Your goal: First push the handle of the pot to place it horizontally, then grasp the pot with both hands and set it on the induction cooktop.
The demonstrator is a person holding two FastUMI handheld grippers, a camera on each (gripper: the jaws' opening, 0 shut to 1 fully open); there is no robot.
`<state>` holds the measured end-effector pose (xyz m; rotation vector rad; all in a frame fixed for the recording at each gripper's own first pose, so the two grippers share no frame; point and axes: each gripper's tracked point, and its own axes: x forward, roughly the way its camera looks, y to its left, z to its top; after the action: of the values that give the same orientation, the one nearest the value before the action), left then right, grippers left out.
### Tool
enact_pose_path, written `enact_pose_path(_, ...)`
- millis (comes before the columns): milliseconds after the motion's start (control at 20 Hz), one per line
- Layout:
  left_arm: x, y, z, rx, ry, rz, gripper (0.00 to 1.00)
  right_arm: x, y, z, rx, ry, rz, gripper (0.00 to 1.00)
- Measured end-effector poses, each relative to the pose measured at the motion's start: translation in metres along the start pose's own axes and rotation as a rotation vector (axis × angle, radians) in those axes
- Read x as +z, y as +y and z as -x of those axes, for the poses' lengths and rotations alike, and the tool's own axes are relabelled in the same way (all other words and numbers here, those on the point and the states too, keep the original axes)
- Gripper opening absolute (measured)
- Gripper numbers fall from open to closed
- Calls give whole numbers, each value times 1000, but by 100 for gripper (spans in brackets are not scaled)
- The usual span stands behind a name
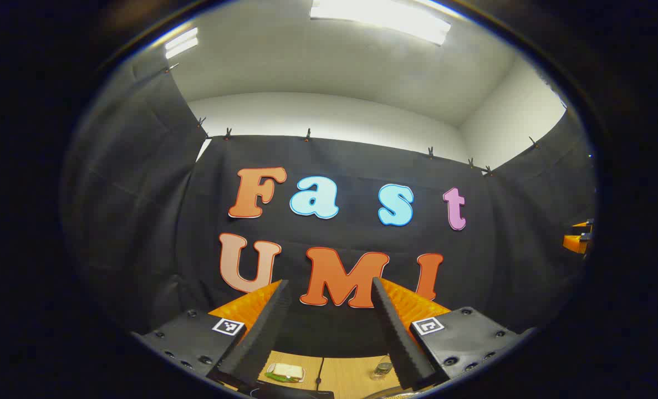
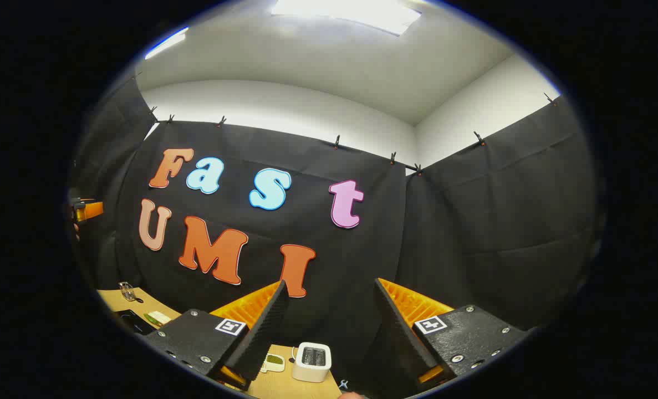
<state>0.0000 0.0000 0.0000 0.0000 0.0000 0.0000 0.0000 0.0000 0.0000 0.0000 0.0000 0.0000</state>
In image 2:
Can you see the black induction cooktop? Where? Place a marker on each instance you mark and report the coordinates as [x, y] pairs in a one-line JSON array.
[[132, 322]]

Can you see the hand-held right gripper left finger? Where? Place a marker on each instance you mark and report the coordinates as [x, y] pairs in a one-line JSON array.
[[262, 338]]

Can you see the white toaster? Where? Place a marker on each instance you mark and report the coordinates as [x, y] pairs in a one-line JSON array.
[[311, 366]]

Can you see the sandwich with lettuce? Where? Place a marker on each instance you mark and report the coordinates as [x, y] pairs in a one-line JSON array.
[[157, 317]]

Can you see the black backdrop cloth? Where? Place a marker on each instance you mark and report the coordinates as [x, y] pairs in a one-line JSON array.
[[473, 221]]

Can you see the large ceiling light panel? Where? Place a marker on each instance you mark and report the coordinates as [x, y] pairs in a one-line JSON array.
[[345, 14]]

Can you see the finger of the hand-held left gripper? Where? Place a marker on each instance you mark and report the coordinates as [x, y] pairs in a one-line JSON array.
[[90, 210]]

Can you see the row of black cloth clips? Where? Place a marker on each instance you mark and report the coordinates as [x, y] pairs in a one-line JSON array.
[[337, 143]]

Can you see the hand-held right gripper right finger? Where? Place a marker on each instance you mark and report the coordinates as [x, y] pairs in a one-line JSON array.
[[403, 343]]

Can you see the ceiling strip light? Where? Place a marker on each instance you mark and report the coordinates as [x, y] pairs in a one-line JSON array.
[[165, 44]]

